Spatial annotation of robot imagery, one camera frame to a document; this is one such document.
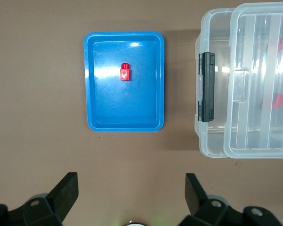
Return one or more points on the blue plastic tray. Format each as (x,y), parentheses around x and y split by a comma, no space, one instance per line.
(108,106)

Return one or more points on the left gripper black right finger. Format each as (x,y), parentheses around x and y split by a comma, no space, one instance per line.
(202,207)

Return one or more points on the brown paper table cover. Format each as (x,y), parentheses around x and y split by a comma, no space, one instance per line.
(37,94)

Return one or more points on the clear plastic storage box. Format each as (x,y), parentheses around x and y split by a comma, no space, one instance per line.
(214,28)

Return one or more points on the clear plastic box lid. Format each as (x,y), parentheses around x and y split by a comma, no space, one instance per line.
(250,47)

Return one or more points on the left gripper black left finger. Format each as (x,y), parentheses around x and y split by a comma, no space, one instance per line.
(59,200)

